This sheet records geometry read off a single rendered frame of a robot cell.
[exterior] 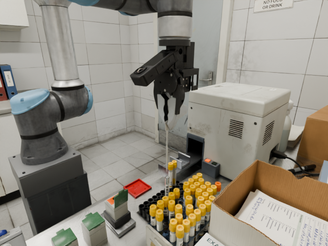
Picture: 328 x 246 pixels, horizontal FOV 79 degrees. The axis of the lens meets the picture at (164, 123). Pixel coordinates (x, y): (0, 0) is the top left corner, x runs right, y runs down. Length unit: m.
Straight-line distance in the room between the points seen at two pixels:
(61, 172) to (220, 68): 1.73
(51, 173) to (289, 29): 1.86
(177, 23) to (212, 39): 1.74
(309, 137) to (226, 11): 1.45
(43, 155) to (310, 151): 1.03
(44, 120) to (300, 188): 0.77
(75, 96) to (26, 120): 0.18
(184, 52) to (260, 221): 0.43
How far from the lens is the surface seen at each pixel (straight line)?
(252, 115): 0.65
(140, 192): 0.69
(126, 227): 0.58
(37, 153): 0.78
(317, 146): 1.03
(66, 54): 0.80
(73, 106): 0.81
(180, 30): 0.45
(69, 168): 0.79
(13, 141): 2.14
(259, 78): 2.03
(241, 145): 0.69
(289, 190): 0.64
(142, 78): 0.40
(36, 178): 0.77
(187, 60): 0.49
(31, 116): 0.75
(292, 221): 0.60
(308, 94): 1.95
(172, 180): 0.65
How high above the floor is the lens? 1.31
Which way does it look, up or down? 20 degrees down
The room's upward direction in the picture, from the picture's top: straight up
